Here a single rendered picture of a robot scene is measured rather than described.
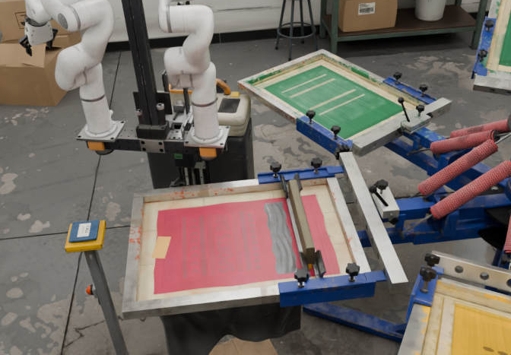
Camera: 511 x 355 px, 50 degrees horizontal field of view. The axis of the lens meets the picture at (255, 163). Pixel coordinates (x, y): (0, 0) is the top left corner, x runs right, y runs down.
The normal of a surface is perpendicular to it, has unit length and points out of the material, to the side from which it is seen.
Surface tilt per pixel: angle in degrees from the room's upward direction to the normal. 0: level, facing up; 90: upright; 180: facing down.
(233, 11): 90
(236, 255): 0
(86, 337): 0
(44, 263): 0
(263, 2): 90
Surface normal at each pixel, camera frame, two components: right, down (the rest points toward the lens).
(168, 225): -0.04, -0.80
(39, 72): -0.13, 0.60
